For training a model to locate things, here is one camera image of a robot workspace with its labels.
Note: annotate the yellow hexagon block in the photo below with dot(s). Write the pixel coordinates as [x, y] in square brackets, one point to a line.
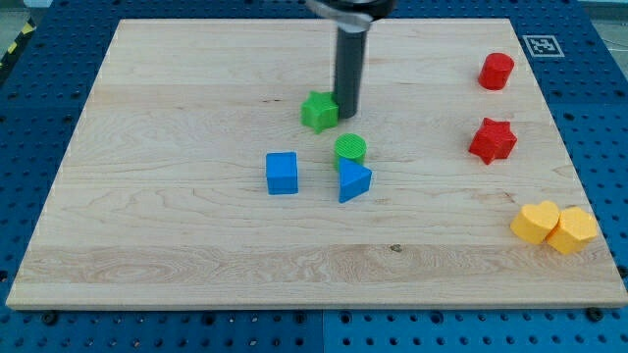
[575, 229]

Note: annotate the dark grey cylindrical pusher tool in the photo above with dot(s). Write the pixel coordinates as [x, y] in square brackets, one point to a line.
[350, 53]

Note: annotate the green star block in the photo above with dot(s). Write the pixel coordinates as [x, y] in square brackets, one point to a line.
[319, 111]

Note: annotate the red cylinder block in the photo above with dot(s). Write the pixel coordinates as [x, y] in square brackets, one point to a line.
[496, 71]

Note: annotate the light wooden board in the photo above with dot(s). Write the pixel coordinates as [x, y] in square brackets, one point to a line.
[161, 201]

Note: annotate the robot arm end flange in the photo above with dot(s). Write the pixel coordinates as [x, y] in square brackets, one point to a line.
[352, 15]

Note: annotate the red star block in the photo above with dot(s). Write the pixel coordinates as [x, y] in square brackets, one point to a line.
[493, 140]

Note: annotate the blue cube block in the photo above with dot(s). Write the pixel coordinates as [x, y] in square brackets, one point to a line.
[282, 173]

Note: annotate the green cylinder block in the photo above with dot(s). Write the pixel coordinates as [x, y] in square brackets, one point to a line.
[350, 146]

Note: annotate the blue triangle block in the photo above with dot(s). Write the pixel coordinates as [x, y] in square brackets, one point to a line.
[354, 179]

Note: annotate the white fiducial marker tag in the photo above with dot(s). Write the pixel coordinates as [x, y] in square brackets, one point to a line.
[543, 46]

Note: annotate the yellow heart block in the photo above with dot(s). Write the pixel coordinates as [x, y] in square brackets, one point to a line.
[534, 222]

